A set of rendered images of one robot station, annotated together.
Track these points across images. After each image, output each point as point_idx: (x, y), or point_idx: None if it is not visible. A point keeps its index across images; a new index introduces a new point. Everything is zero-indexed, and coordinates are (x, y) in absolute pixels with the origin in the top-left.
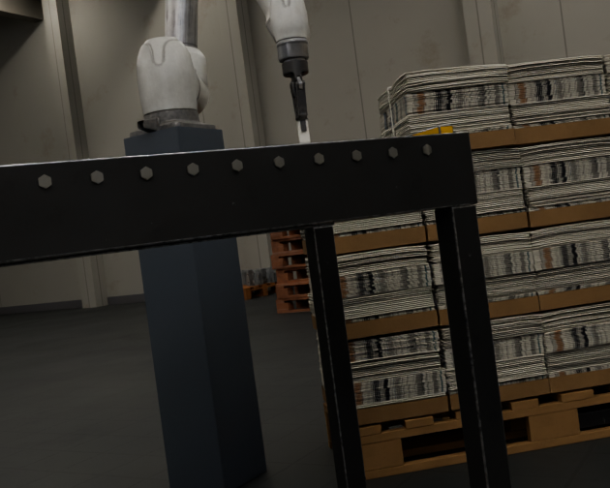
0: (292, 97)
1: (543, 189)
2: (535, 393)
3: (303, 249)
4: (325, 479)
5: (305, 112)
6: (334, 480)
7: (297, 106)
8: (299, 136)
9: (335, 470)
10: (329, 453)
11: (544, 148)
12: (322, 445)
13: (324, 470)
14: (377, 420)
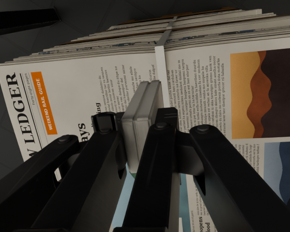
0: (123, 227)
1: None
2: None
3: (280, 15)
4: (142, 0)
5: (61, 179)
6: (136, 7)
7: (43, 167)
8: (134, 93)
9: (37, 9)
10: (207, 6)
11: None
12: (234, 1)
13: (165, 0)
14: None
